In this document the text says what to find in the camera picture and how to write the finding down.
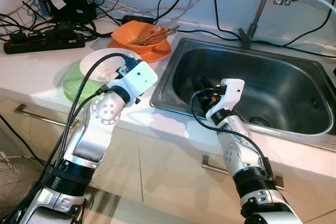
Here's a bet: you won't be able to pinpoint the cream kitchen cabinet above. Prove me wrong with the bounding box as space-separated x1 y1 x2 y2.
0 95 336 224

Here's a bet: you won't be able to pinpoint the black charger box white labels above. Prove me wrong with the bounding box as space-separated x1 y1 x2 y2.
42 0 97 23

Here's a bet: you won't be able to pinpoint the white plate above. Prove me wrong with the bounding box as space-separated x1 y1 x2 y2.
84 48 143 86

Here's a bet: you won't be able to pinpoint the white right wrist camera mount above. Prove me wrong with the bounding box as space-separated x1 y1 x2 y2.
206 79 246 120

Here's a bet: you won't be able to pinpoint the stainless steel sink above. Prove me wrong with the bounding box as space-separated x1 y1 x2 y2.
150 38 336 152

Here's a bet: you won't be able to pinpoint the orange bowl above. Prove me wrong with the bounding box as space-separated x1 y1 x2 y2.
111 20 169 52

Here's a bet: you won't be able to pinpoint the white faucet hose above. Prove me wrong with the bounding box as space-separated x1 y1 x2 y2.
294 0 336 13

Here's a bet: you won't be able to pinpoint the orange plate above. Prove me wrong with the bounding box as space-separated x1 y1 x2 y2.
109 38 172 63

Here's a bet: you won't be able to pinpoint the small flat black adapter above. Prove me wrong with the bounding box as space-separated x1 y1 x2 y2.
122 15 156 26

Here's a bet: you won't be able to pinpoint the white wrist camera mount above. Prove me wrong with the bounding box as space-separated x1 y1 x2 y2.
206 79 246 120
108 60 158 104

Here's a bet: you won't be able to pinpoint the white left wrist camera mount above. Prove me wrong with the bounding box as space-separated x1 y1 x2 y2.
108 60 158 104

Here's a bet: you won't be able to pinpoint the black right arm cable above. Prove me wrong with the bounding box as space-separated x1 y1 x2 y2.
190 88 271 178

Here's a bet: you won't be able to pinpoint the chrome kitchen faucet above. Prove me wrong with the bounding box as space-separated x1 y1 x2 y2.
239 0 300 49

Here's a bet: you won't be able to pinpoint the sink drain strainer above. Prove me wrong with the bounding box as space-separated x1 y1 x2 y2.
247 116 274 129

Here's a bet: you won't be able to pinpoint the metal cabinet handle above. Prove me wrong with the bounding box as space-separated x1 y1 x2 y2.
14 104 79 131
202 155 285 190

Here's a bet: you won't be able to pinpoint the floor fan wire grille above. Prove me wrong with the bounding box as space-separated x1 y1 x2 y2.
0 155 49 220

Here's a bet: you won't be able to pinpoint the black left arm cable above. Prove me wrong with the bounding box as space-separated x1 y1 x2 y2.
8 52 130 219

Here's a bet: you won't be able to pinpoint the black power strip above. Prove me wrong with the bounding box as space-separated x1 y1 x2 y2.
3 29 86 56

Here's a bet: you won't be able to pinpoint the green plate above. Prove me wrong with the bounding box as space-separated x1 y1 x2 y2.
62 59 113 104

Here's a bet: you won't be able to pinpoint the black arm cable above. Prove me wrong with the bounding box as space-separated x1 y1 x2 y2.
8 52 130 219
190 88 271 178

